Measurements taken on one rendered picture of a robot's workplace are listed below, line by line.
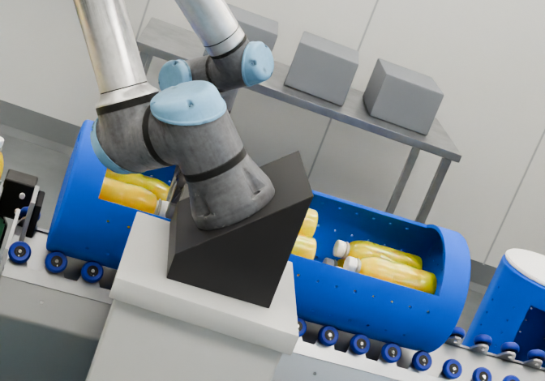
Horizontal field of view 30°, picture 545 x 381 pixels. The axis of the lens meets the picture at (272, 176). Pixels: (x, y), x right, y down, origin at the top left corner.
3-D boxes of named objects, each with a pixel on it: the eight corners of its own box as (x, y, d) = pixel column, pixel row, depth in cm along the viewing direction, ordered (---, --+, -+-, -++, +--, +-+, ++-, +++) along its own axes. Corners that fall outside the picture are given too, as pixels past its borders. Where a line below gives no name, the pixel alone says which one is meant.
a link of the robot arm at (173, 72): (196, 50, 185) (233, 53, 193) (151, 62, 191) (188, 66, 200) (202, 92, 184) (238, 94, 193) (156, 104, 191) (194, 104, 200)
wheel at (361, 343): (369, 331, 220) (366, 333, 222) (350, 334, 219) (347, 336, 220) (373, 352, 219) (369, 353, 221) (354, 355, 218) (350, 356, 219)
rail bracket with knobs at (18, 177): (22, 230, 228) (35, 190, 225) (-10, 221, 227) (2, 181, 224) (27, 214, 237) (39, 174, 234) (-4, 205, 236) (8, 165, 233)
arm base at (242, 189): (280, 203, 170) (256, 152, 167) (198, 240, 170) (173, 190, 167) (269, 176, 184) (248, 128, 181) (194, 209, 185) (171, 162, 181)
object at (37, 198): (25, 258, 209) (42, 205, 206) (14, 255, 209) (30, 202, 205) (30, 239, 218) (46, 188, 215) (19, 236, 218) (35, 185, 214)
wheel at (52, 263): (66, 249, 205) (65, 250, 207) (44, 251, 203) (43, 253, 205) (69, 270, 204) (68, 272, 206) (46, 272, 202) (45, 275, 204)
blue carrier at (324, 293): (436, 376, 219) (486, 258, 213) (40, 270, 199) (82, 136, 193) (401, 322, 246) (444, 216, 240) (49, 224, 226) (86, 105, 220)
